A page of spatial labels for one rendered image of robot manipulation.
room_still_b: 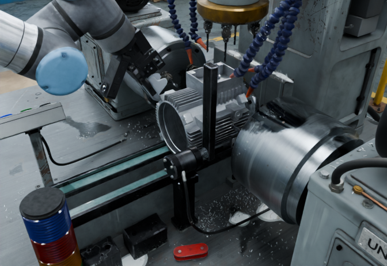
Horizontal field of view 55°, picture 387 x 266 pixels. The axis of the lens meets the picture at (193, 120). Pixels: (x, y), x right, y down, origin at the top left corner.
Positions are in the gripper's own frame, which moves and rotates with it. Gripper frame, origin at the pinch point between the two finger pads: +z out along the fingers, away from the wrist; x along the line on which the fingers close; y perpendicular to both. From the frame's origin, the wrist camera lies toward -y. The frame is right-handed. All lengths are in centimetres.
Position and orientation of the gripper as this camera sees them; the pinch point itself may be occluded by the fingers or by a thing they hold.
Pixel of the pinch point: (154, 98)
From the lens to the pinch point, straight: 101.5
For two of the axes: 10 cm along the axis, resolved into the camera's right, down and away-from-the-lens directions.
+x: -5.7, -4.5, 6.9
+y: 7.1, -6.9, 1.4
